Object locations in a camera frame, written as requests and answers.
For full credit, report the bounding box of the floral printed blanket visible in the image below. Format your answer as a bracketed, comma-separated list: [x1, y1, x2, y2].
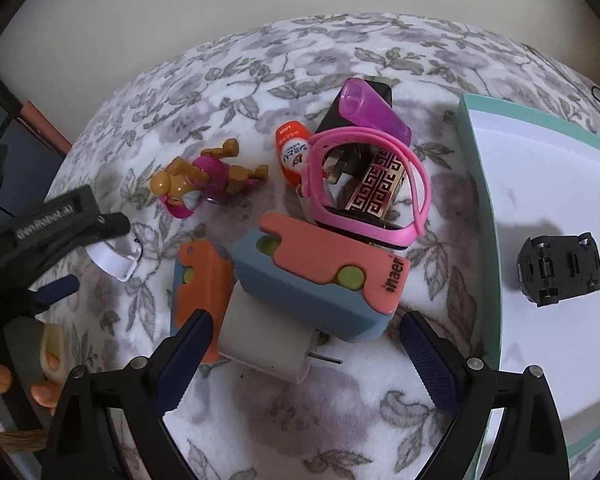
[45, 12, 600, 480]

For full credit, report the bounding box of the pink watch band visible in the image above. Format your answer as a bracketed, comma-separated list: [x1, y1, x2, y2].
[300, 127, 432, 251]

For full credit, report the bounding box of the pink and tan toy figure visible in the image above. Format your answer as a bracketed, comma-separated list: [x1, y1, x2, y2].
[150, 139, 270, 220]

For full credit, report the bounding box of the person's left hand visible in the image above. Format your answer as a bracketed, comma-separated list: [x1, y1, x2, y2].
[0, 351, 64, 409]

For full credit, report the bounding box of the purple translucent tube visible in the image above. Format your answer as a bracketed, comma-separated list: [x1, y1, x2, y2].
[339, 78, 413, 147]

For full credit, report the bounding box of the gold patterned lighter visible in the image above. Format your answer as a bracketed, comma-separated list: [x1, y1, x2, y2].
[341, 149, 412, 223]

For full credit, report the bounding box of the large pink blue toy knife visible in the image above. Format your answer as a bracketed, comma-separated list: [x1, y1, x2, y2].
[231, 211, 412, 343]

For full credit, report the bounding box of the white power adapter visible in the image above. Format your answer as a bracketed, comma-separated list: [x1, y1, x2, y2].
[217, 285, 343, 385]

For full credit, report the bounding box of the black power adapter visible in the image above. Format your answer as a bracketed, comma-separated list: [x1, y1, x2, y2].
[314, 80, 396, 187]

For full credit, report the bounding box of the black metal frame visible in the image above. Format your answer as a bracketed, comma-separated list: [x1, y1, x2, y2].
[0, 60, 26, 121]

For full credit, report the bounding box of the teal cardboard box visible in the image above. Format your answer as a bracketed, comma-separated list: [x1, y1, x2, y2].
[455, 92, 600, 480]

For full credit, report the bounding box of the orange red board edge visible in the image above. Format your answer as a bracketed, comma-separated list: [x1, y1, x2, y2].
[20, 101, 73, 158]

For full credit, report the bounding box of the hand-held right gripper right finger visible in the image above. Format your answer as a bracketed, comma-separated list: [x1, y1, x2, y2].
[401, 310, 572, 480]

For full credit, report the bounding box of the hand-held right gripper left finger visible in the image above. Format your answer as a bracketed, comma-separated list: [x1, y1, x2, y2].
[40, 309, 216, 480]

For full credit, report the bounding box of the small orange blue toy knife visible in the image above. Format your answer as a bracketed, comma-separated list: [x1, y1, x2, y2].
[170, 240, 235, 365]

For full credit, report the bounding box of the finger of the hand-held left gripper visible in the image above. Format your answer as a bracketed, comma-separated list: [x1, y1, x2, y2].
[27, 274, 79, 312]
[87, 211, 132, 247]

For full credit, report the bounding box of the orange lip balm tube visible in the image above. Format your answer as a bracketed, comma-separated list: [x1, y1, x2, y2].
[275, 120, 315, 200]

